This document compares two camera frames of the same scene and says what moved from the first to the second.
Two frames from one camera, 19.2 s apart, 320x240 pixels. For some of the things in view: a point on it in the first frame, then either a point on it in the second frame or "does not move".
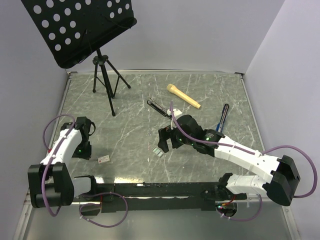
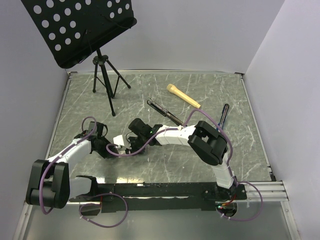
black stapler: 156,105 does not move
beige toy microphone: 171,88 does not move
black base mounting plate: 163,197 does not move
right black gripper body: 167,133 -> 136,143
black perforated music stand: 71,29 does not move
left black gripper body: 83,150 -> 102,150
